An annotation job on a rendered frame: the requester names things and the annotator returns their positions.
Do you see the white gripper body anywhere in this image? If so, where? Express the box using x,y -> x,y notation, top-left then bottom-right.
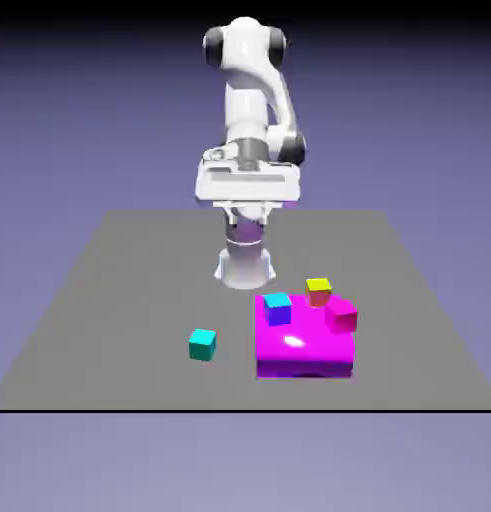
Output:
194,159 -> 302,210

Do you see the small yellow cube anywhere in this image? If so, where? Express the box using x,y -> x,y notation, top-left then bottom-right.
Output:
305,277 -> 333,308

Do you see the small cyan cube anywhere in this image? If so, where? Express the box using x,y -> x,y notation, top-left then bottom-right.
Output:
188,328 -> 217,363
263,292 -> 293,328

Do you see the small pink cube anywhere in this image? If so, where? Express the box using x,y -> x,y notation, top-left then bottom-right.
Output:
324,298 -> 359,335

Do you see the large magenta box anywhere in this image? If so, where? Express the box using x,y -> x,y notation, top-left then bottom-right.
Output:
254,293 -> 356,380

